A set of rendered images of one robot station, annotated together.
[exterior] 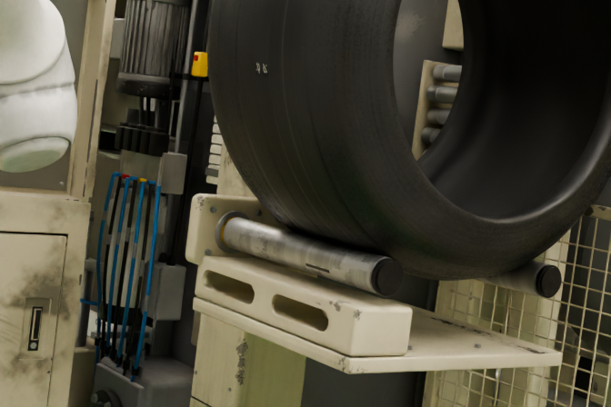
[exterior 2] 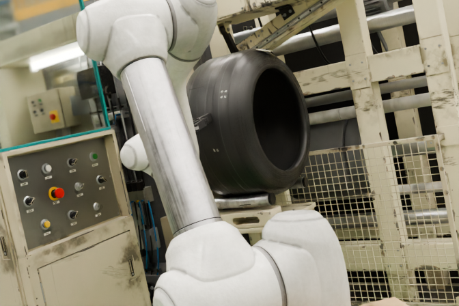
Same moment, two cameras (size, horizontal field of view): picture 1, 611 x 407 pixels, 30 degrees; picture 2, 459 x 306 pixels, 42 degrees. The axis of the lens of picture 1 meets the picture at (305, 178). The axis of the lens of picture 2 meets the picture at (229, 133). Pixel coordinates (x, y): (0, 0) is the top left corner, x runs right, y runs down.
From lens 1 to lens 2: 1.01 m
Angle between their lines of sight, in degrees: 19
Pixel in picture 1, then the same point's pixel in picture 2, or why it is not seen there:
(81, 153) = (121, 199)
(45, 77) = not seen: hidden behind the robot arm
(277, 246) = (225, 203)
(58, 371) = (142, 279)
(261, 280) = (225, 216)
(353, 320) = (269, 215)
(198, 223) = not seen: hidden behind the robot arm
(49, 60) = not seen: hidden behind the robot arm
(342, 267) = (255, 201)
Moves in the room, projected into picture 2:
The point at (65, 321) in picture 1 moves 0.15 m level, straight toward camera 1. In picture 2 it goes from (138, 261) to (152, 266)
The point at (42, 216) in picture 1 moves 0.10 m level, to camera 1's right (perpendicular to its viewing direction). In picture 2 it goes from (120, 227) to (144, 220)
